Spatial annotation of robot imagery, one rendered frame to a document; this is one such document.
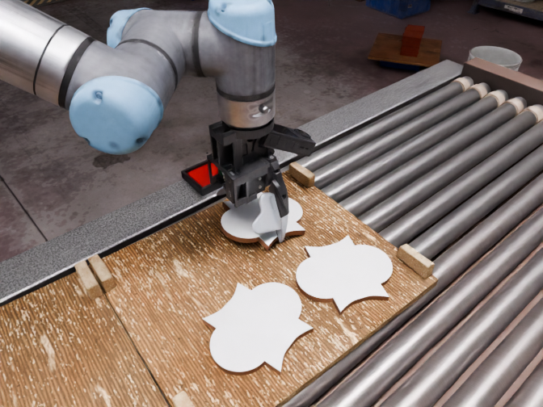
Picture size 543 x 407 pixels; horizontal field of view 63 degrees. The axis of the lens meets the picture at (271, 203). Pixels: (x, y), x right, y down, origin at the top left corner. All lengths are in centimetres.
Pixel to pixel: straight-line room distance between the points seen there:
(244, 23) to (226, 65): 5
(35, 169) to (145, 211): 193
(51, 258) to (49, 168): 192
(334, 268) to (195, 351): 23
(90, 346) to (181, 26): 42
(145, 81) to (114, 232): 42
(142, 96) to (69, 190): 209
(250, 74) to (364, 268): 33
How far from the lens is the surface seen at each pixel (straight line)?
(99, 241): 81
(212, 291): 67
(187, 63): 54
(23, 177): 271
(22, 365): 68
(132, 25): 56
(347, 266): 68
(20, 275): 81
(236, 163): 61
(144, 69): 46
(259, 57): 53
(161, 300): 67
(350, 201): 83
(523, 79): 134
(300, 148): 66
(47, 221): 236
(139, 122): 43
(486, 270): 78
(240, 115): 56
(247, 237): 69
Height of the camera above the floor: 146
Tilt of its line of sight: 42 degrees down
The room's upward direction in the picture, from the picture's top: straight up
